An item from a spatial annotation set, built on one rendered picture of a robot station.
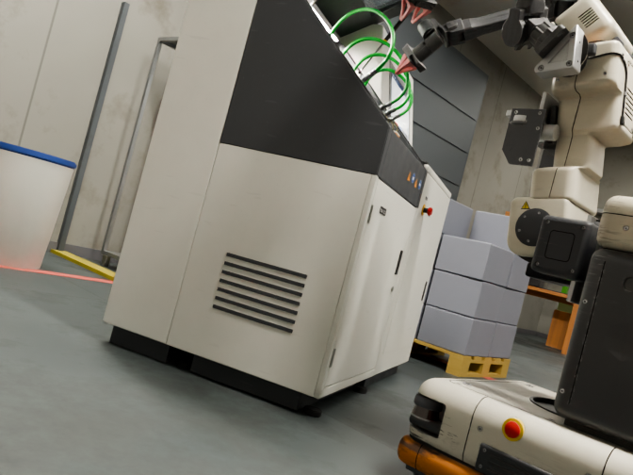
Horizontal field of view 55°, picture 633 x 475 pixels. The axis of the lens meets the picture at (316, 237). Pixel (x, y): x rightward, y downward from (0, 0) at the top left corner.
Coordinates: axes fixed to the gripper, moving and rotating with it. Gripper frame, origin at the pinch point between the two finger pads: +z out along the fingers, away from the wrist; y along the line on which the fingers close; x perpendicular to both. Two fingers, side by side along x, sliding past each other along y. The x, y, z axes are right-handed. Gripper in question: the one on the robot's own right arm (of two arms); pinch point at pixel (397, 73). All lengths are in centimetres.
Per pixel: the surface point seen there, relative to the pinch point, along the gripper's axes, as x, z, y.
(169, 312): 47, 100, -50
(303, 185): 37, 37, -37
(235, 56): 47, 35, 16
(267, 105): 42, 34, -6
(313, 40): 39.3, 10.4, 3.4
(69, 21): -29, 182, 234
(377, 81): -28.4, 15.3, 23.8
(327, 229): 33, 38, -54
